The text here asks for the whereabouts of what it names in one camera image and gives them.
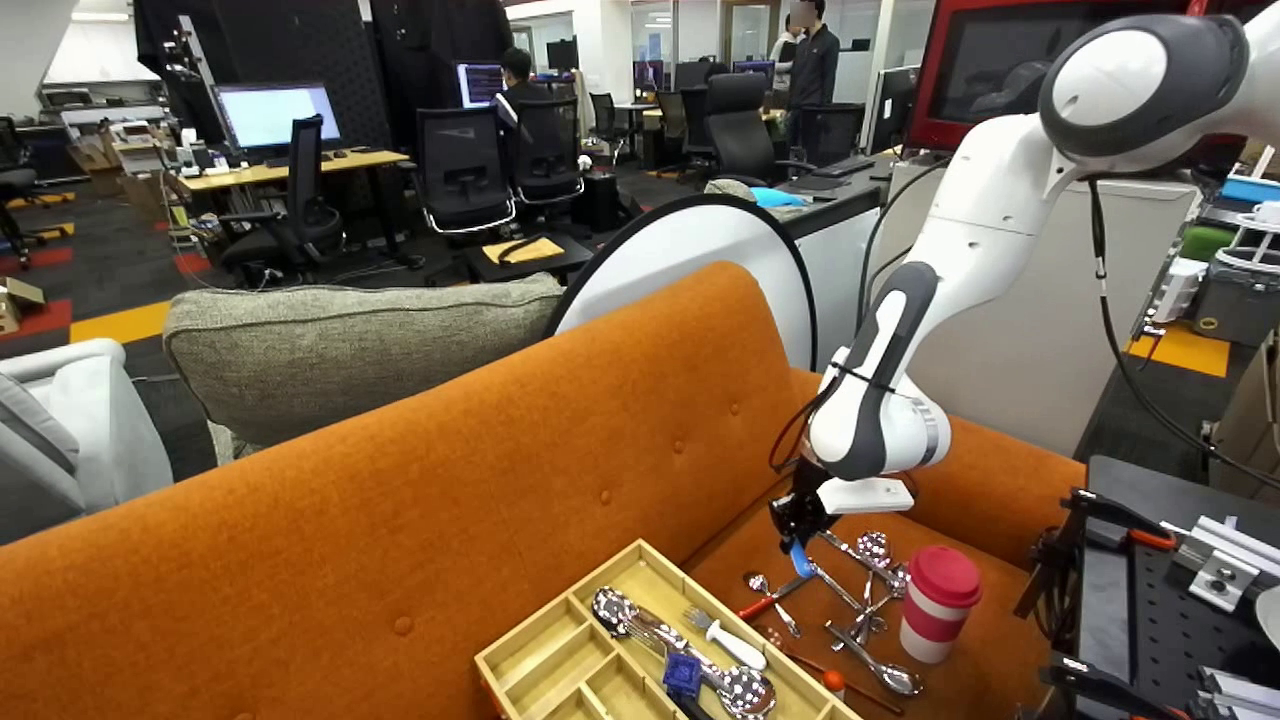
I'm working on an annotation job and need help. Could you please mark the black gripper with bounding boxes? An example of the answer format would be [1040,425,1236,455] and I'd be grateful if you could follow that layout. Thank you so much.
[770,455,836,557]

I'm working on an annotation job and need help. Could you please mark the wooden cutlery tray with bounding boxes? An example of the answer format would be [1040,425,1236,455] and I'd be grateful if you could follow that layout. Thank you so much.
[474,535,864,720]

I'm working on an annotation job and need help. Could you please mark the small silver spoon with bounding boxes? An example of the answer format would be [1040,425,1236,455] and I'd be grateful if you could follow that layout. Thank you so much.
[739,573,800,638]

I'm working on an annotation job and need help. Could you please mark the small white object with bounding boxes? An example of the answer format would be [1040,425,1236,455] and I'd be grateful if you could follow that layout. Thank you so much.
[700,620,773,670]

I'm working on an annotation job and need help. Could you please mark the white cup with pink lid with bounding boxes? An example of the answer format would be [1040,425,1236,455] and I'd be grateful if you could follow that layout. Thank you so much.
[896,539,990,669]

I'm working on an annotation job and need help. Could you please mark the white round panel black rim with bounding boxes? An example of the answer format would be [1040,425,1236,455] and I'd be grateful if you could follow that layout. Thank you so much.
[553,196,821,371]

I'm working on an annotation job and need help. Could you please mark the white cabinet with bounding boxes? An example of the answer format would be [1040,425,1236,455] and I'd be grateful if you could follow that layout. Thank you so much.
[805,173,1203,455]

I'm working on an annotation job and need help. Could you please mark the black equipment table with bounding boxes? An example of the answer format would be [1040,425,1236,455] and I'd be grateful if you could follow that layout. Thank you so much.
[1051,452,1280,720]

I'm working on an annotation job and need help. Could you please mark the orange fabric sofa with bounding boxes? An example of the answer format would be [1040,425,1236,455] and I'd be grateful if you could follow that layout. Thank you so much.
[0,257,1093,720]

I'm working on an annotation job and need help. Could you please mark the black office chair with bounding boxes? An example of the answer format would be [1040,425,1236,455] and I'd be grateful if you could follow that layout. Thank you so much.
[412,98,519,244]
[700,71,783,175]
[218,116,348,292]
[511,84,591,214]

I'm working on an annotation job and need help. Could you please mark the person in black suit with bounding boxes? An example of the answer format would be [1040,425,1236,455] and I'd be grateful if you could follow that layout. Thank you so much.
[781,0,847,116]

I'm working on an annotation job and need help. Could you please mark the grey cushion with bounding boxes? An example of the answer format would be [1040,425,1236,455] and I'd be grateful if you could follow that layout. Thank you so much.
[162,272,573,465]

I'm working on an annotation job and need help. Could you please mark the red framed black screen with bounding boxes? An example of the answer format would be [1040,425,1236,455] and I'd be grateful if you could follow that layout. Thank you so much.
[912,0,1203,153]

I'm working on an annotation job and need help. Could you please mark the small lit monitor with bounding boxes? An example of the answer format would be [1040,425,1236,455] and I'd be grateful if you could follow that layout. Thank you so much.
[457,58,507,112]

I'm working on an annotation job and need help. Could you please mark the wooden office desk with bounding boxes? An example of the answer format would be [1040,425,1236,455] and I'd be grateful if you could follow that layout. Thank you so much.
[173,144,415,201]

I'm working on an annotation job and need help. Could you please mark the lit computer monitor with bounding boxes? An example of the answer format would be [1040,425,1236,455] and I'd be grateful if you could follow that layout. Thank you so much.
[212,80,348,156]

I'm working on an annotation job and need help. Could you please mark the red handled utensil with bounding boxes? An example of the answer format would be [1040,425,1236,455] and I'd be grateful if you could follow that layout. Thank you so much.
[735,588,792,629]

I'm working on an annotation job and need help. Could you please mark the black robot wrist cable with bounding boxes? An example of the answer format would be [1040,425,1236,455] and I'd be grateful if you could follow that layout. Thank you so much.
[764,379,841,481]

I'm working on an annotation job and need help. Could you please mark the blue brush with black handle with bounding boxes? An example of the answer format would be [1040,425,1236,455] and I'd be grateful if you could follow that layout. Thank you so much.
[659,648,721,720]

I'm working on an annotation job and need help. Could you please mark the red handled clamp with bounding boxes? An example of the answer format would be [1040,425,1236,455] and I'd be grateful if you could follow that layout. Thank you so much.
[1063,488,1185,557]

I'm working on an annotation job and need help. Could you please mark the long black hanging cable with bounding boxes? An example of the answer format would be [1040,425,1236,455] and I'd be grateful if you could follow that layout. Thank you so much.
[1083,175,1280,493]

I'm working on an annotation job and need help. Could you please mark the metal bracket equipment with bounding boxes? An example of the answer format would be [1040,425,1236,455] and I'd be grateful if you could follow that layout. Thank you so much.
[1174,513,1280,617]

